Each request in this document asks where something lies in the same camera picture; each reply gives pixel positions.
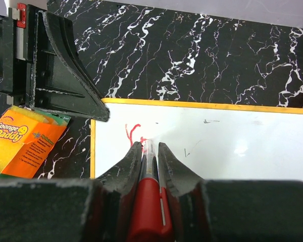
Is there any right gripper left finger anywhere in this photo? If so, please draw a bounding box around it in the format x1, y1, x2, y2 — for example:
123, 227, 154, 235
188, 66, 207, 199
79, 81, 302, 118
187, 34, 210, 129
81, 142, 142, 241

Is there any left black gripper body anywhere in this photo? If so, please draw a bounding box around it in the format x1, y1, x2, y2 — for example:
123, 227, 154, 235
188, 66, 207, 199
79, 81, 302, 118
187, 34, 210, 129
0, 2, 38, 105

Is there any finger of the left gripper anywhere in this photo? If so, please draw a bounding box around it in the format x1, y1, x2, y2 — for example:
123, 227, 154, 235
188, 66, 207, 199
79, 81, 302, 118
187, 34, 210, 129
26, 10, 110, 122

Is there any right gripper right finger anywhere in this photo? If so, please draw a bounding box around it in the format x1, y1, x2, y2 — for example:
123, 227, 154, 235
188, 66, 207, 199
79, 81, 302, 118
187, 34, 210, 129
158, 142, 215, 241

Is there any red capped marker pen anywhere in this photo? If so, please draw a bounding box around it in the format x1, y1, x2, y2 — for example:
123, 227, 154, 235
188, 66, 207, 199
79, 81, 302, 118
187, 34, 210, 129
126, 139, 175, 241

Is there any yellow framed whiteboard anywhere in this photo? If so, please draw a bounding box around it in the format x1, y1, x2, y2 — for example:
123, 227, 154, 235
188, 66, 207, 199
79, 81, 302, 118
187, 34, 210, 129
90, 98, 303, 181

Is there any orange sponge package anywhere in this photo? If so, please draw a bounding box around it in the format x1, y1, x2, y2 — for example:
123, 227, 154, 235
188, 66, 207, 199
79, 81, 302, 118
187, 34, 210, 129
0, 106, 71, 178

